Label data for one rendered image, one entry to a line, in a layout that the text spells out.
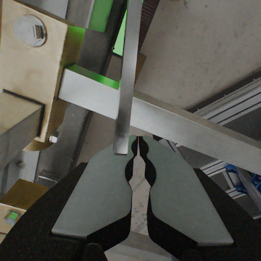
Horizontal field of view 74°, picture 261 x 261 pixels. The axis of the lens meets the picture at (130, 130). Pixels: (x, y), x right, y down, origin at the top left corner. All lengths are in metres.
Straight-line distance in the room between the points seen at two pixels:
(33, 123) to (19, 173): 0.46
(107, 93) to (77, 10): 0.18
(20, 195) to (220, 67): 1.04
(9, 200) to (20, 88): 0.19
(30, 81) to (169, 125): 0.14
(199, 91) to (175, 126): 0.93
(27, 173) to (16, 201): 0.30
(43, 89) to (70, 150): 0.24
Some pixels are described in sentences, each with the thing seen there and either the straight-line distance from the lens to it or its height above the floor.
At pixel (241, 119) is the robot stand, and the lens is 1.01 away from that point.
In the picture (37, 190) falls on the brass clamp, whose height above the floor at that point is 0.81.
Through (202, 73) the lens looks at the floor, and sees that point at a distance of 1.08.
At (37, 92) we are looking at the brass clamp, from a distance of 0.18.
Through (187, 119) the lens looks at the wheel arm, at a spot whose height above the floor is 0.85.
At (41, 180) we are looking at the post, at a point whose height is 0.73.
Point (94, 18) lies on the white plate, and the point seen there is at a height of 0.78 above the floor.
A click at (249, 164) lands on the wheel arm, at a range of 0.24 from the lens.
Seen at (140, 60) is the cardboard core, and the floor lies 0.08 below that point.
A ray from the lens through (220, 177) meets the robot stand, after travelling 1.19.
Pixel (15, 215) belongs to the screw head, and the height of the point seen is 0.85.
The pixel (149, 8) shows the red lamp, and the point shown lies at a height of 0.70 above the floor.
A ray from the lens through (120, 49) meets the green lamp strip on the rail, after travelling 0.31.
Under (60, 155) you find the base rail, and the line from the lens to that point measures 0.42.
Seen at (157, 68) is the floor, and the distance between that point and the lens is 1.02.
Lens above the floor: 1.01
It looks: 62 degrees down
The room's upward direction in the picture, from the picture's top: 175 degrees counter-clockwise
